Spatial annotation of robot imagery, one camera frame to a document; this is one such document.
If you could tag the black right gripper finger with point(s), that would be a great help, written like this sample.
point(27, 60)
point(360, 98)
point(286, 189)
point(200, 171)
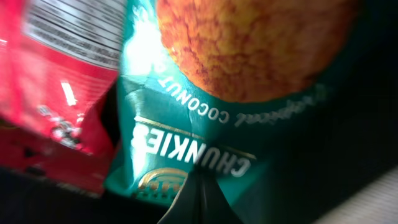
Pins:
point(200, 201)

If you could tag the dark green box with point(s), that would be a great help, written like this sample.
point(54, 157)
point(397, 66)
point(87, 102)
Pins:
point(335, 170)

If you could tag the red snack bag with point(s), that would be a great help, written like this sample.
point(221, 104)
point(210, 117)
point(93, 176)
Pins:
point(59, 59)

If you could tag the teal Chunkies cookie box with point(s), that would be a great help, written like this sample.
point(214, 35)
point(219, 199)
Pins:
point(218, 85)

